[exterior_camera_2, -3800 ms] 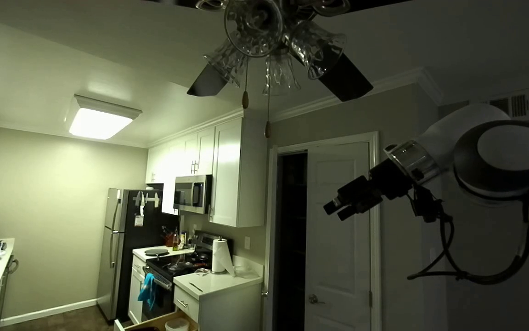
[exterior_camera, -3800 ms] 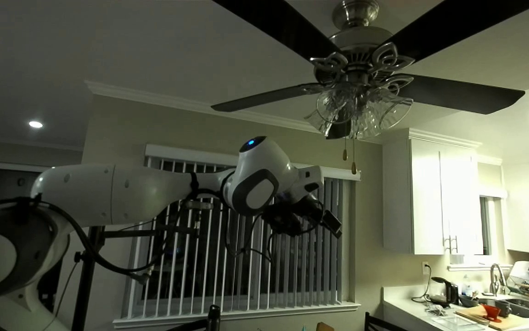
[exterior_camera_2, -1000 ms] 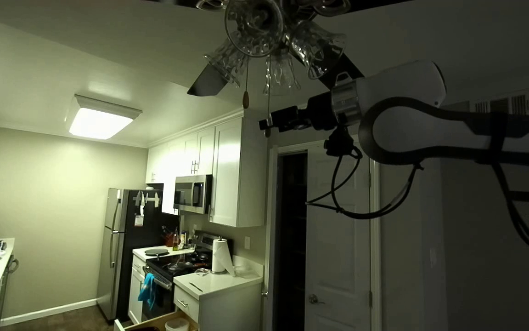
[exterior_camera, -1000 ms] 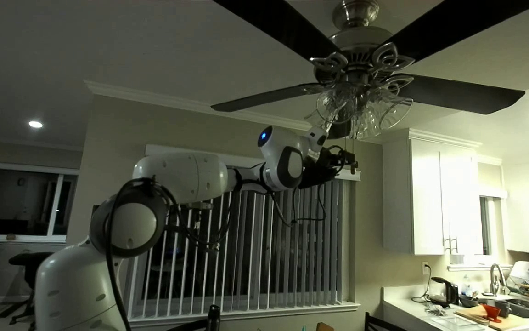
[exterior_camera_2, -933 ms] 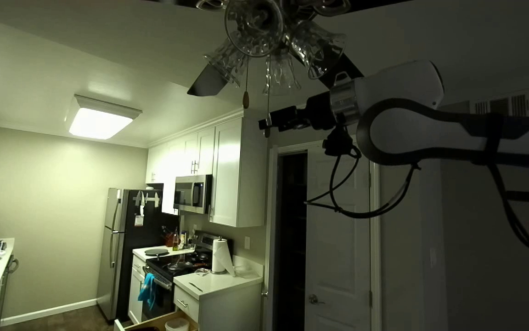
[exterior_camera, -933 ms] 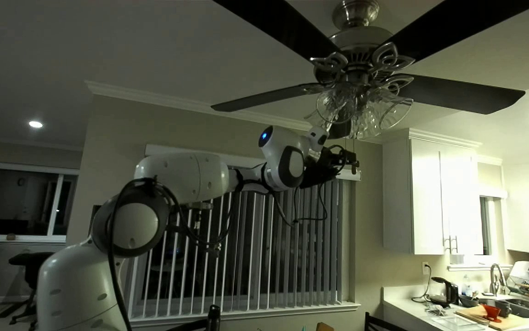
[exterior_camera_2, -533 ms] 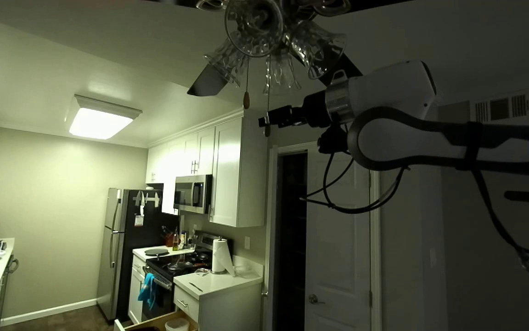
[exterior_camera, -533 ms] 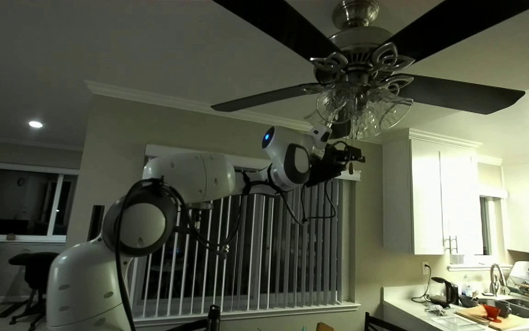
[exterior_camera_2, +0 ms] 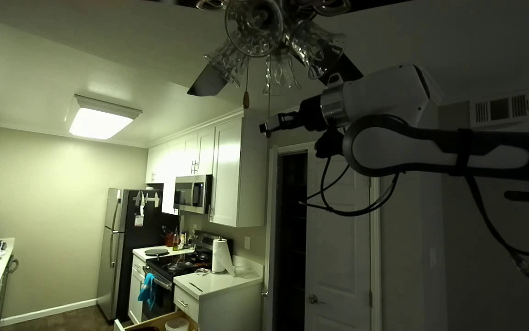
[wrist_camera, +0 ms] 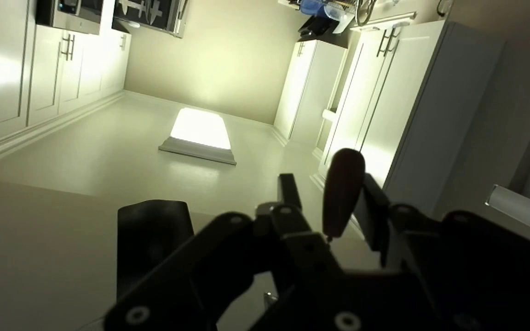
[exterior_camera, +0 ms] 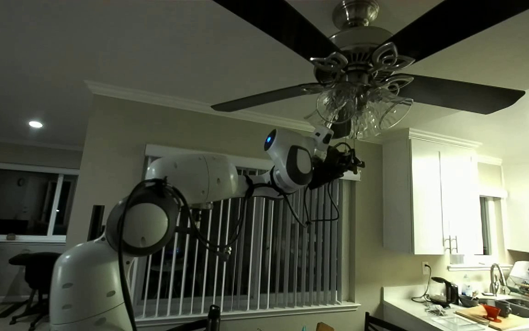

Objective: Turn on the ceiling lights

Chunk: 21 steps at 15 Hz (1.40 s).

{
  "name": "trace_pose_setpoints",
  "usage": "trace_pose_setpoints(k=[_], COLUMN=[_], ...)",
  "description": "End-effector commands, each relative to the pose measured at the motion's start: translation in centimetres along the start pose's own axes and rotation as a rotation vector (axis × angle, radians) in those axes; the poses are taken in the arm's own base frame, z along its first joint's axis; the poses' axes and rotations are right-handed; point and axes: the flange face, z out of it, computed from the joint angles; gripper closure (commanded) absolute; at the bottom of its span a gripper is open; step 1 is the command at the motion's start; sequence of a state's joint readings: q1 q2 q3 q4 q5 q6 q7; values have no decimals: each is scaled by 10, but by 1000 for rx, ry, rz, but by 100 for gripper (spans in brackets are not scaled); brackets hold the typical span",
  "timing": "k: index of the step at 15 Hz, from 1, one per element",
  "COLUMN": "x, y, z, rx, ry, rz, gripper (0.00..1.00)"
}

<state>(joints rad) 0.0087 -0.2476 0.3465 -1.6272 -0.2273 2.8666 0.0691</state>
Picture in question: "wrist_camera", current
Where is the white wall cabinets row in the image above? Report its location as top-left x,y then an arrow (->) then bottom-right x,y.
0,0 -> 134,173

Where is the white tall double-door cabinet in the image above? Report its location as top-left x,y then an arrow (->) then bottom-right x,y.
310,17 -> 507,217

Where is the black item on cabinet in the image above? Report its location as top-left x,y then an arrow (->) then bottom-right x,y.
296,13 -> 351,50

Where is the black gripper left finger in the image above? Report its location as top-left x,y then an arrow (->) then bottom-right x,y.
102,173 -> 316,331

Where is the white narrow cabinet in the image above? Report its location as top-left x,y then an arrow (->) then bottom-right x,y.
272,39 -> 347,147

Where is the dark built-in appliance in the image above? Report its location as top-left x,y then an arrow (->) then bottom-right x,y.
32,0 -> 104,37

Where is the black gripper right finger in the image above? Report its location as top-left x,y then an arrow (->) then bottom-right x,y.
321,147 -> 401,263

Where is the clear plastic container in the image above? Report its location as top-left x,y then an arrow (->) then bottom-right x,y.
321,0 -> 356,37

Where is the blue container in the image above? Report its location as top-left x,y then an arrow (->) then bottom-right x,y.
296,0 -> 329,19

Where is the dark window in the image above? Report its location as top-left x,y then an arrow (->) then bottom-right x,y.
110,0 -> 191,41

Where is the white ledge bar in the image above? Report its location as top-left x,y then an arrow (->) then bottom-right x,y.
483,182 -> 530,243

